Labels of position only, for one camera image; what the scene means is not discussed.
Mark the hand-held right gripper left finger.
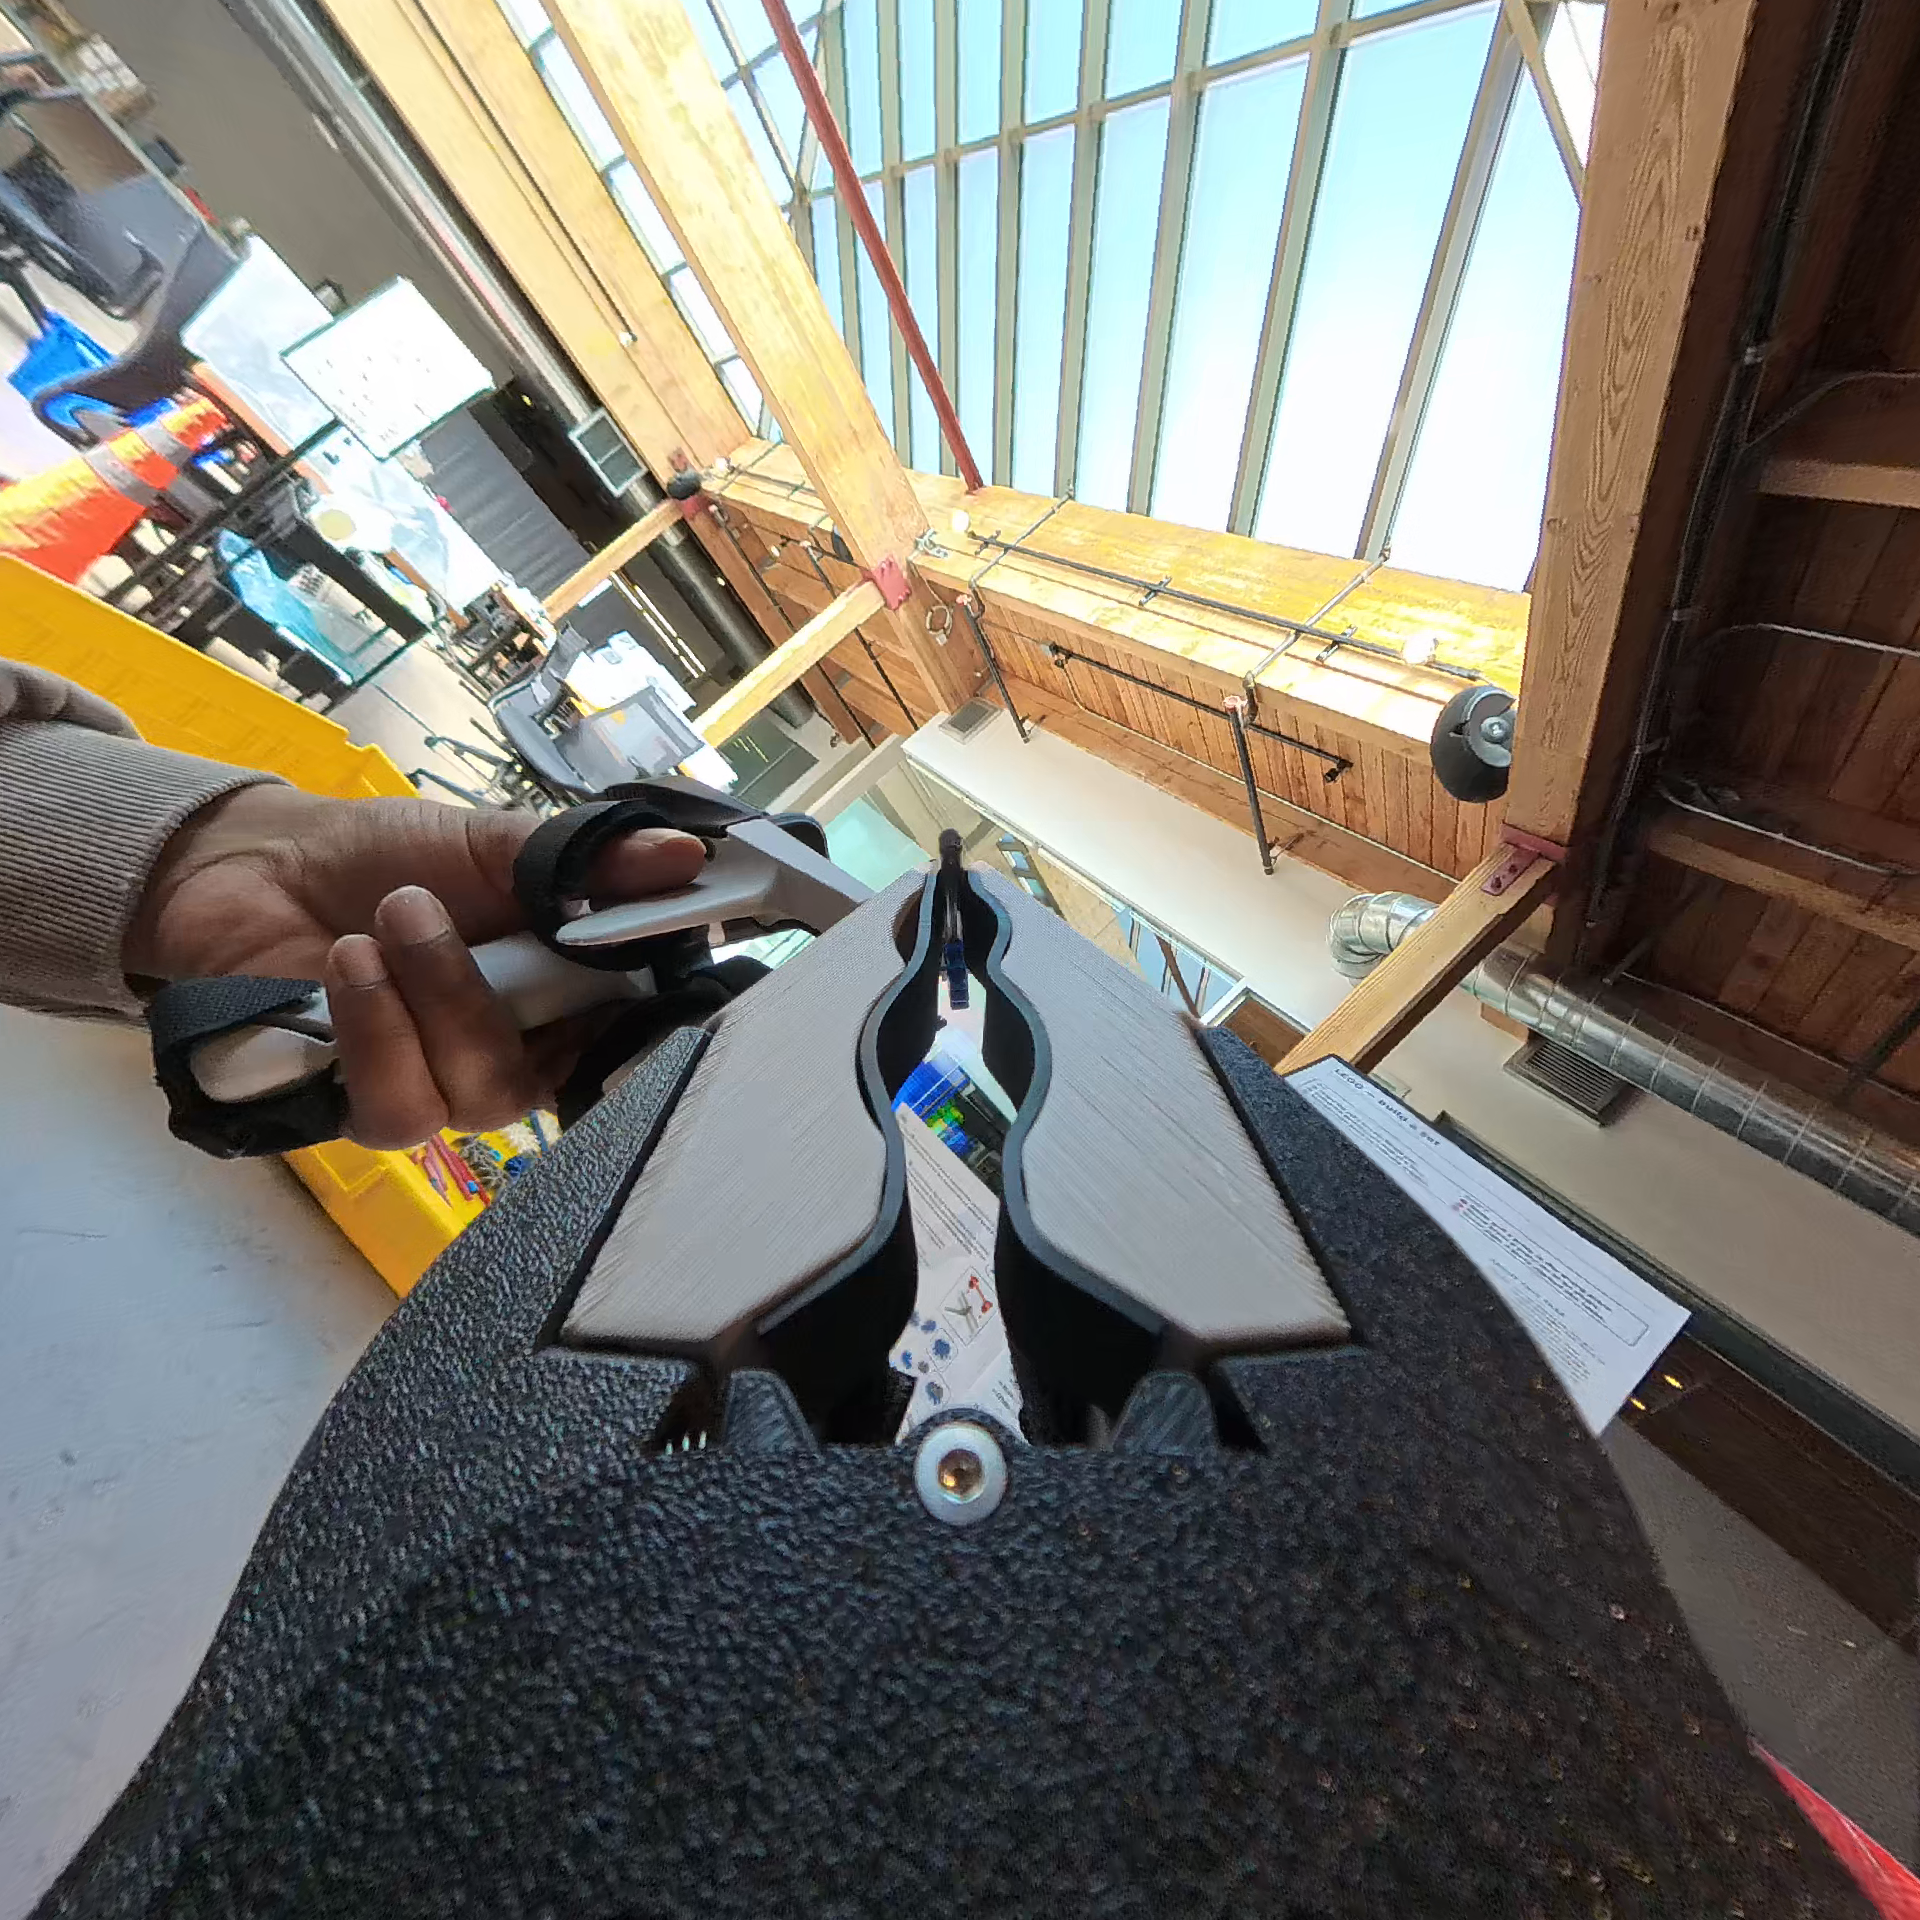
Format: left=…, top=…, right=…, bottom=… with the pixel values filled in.
left=563, top=872, right=938, bottom=1435

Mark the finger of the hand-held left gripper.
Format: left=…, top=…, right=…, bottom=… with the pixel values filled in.
left=697, top=816, right=878, bottom=938

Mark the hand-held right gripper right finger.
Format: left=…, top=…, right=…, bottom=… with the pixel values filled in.
left=966, top=872, right=1357, bottom=1435

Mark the yellow plastic bin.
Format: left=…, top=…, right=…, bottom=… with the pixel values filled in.
left=0, top=555, right=567, bottom=1299

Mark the person's left forearm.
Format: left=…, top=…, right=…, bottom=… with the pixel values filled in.
left=0, top=662, right=279, bottom=1022

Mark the white printed task sheet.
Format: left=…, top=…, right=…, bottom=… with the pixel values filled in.
left=1285, top=1057, right=1694, bottom=1435

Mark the person's left hand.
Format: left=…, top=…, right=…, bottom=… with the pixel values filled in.
left=121, top=783, right=723, bottom=1158

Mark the grey office chair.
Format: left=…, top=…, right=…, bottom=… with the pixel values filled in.
left=495, top=647, right=735, bottom=799

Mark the black round ceiling speaker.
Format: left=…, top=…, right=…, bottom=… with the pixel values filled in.
left=1428, top=686, right=1521, bottom=807

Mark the whiteboard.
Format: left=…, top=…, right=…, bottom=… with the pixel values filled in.
left=279, top=277, right=500, bottom=457

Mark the orange traffic cone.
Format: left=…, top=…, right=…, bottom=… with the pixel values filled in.
left=0, top=392, right=249, bottom=587

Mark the black office chair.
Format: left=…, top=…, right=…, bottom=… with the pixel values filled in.
left=0, top=136, right=226, bottom=333

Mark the silver ventilation duct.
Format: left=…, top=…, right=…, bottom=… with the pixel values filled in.
left=1330, top=889, right=1920, bottom=1239

